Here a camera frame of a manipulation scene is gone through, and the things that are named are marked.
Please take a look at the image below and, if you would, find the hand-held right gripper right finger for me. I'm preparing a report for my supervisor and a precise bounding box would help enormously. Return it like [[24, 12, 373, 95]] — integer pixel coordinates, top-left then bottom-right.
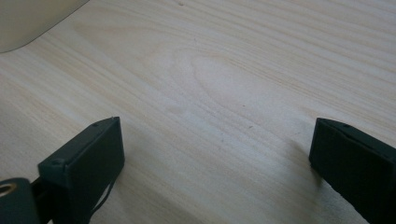
[[308, 117, 396, 224]]

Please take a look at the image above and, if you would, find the cream rounded flat object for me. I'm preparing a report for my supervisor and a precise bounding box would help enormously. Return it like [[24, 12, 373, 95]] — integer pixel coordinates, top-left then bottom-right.
[[0, 0, 91, 54]]

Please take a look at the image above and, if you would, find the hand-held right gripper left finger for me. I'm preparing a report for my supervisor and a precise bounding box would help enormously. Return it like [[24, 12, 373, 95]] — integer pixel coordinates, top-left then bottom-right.
[[37, 116, 126, 224]]

